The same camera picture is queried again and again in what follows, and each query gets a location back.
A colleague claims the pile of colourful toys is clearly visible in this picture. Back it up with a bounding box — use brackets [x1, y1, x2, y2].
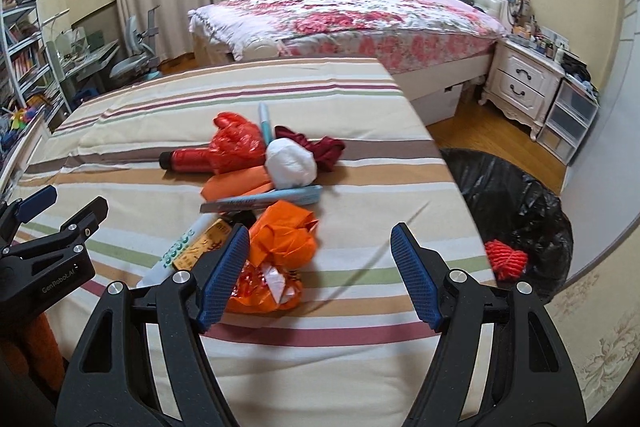
[0, 104, 46, 158]

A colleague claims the white cardboard box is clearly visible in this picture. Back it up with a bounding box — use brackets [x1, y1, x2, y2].
[407, 79, 463, 125]

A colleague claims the bin with black bag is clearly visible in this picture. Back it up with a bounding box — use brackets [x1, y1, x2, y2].
[439, 148, 574, 303]

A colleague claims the white and green tube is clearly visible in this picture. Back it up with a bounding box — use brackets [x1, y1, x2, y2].
[136, 213, 223, 288]

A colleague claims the person's left forearm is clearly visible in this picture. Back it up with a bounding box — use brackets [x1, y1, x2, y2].
[0, 309, 68, 390]

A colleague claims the red plastic bag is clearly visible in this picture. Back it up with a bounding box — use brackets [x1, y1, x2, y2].
[209, 111, 271, 175]

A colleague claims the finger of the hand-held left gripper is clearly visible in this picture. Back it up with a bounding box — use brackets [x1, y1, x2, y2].
[0, 185, 57, 248]
[10, 196, 109, 260]

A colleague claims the plastic drawer unit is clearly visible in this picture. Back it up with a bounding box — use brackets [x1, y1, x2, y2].
[537, 77, 600, 165]

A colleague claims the red tube with black cap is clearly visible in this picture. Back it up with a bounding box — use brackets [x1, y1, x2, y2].
[159, 147, 221, 172]

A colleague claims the dark red cloth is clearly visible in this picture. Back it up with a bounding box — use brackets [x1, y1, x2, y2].
[274, 125, 347, 174]

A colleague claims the floral bedspread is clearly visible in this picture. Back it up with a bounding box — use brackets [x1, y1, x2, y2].
[187, 0, 503, 75]

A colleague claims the cluster of toiletry bottles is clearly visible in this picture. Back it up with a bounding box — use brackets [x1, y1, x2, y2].
[507, 14, 571, 60]

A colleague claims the grey desk chair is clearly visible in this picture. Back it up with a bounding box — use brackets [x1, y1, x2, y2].
[110, 9, 163, 82]

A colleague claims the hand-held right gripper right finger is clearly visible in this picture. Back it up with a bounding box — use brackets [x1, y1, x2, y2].
[390, 222, 588, 427]

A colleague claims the light blue tube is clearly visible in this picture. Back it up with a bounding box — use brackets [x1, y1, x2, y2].
[200, 185, 324, 214]

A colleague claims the white wardrobe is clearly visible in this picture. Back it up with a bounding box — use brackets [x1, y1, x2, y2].
[562, 0, 640, 288]

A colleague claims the teal tube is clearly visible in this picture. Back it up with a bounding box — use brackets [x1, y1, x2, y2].
[256, 102, 277, 142]

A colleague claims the white nightstand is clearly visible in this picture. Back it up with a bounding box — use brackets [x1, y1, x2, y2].
[480, 38, 566, 142]

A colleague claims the orange plastic bag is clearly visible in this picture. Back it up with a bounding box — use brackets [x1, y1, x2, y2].
[247, 200, 319, 268]
[201, 167, 277, 202]

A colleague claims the red mesh ball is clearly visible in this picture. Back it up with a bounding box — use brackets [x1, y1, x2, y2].
[484, 239, 529, 282]

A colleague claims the orange clear wrapper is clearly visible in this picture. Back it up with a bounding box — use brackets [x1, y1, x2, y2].
[225, 259, 304, 314]

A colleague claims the yellow printed tube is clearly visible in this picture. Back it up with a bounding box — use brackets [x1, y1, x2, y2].
[177, 218, 236, 273]

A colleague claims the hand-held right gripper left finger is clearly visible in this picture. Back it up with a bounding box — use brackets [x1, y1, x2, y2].
[62, 224, 251, 427]

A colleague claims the grey study desk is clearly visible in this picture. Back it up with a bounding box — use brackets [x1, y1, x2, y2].
[50, 14, 123, 102]

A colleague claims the dark clothes pile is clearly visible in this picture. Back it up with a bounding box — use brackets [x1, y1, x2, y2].
[560, 57, 601, 94]

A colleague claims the white paper ball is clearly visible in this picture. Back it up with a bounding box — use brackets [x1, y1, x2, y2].
[264, 138, 318, 190]

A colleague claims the white bookshelf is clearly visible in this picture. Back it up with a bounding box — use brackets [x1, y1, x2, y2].
[0, 0, 71, 118]

